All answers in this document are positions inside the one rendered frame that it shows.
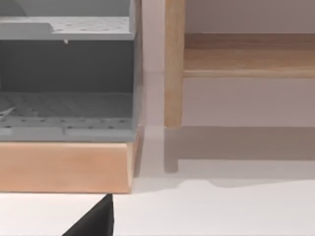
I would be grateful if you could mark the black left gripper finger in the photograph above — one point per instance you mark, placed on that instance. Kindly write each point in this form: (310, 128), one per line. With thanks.
(98, 218)

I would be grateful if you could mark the pale wooden drawer front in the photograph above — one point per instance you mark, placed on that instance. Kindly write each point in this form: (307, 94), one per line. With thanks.
(64, 167)

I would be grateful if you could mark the grey pierced drawer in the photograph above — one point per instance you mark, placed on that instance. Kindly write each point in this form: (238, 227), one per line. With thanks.
(66, 81)

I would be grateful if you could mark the open wooden shelf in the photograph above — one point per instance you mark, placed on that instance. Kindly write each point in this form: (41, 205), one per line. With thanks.
(221, 59)

